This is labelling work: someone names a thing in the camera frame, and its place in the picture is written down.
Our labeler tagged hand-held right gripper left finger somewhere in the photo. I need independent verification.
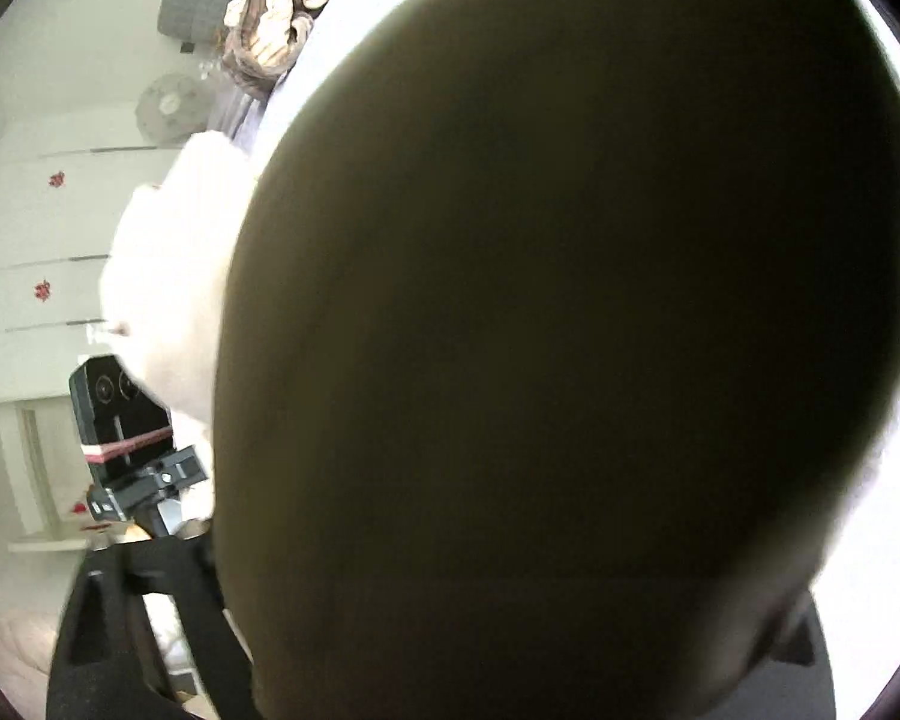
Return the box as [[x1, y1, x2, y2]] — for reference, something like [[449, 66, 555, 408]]
[[45, 536, 257, 720]]

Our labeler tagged white standing fan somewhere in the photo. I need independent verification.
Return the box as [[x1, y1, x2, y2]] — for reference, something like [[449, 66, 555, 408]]
[[135, 73, 200, 149]]

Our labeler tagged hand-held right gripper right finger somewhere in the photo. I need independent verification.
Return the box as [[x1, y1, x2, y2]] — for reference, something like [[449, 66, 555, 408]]
[[765, 591, 839, 720]]

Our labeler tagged grey and cream striped fleece blanket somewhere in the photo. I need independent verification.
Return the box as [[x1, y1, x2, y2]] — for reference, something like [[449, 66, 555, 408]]
[[221, 0, 380, 100]]

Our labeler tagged white shelf unit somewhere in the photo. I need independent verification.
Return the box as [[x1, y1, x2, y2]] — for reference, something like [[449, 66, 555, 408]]
[[0, 397, 132, 554]]

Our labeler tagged beige puffer jacket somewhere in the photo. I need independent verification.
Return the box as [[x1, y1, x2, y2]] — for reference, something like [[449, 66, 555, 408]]
[[96, 0, 900, 720]]

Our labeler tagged white wardrobe with red stickers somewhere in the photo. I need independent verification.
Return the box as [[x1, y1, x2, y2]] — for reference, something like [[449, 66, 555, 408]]
[[0, 82, 196, 407]]

